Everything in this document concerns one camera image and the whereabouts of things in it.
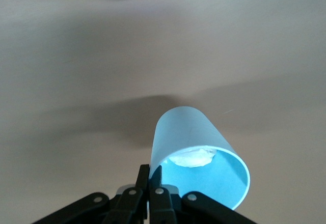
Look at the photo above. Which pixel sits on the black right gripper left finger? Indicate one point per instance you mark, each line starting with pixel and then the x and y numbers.
pixel 127 206

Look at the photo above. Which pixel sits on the blue cup holding white paper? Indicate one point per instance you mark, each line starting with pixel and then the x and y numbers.
pixel 188 129

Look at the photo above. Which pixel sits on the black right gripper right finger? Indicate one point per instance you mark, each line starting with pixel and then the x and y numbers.
pixel 160 206

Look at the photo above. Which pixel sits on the white crumpled paper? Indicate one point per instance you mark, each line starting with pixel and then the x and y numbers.
pixel 191 157

